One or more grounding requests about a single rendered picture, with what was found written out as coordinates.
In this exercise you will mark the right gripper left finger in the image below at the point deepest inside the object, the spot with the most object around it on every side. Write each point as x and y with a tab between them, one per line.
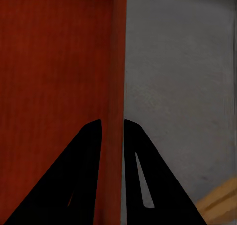
66	193

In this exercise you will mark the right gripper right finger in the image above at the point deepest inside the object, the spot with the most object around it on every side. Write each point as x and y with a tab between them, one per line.
172	204

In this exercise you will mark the storage box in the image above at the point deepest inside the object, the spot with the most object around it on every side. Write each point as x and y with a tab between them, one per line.
62	66

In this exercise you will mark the door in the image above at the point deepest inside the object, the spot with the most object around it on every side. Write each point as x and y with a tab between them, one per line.
220	206

